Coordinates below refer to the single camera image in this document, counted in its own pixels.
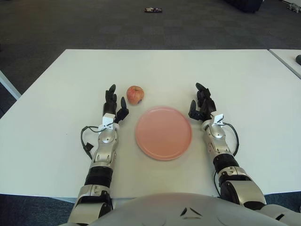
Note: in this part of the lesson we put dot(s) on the grey robot torso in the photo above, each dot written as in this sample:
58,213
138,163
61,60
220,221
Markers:
164,209

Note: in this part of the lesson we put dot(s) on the large black floor object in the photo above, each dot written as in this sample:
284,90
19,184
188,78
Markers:
247,5

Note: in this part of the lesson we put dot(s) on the pink round plate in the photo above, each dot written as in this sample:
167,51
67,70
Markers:
163,134

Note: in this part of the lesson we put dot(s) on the white side table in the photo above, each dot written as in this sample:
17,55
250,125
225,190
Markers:
9,86
287,58

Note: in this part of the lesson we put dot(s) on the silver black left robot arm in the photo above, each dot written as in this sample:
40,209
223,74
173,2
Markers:
105,139

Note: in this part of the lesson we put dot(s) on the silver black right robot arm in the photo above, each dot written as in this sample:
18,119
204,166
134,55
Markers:
217,134

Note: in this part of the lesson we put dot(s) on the small grey floor object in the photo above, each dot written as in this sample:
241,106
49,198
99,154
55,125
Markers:
294,7

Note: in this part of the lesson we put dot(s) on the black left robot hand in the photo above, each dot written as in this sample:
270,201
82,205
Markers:
110,106

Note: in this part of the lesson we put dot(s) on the red yellow apple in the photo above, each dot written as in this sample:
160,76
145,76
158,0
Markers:
135,94

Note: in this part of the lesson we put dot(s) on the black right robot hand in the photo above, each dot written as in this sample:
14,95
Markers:
207,106

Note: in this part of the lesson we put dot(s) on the small dark floor object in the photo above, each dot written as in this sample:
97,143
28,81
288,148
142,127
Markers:
152,10

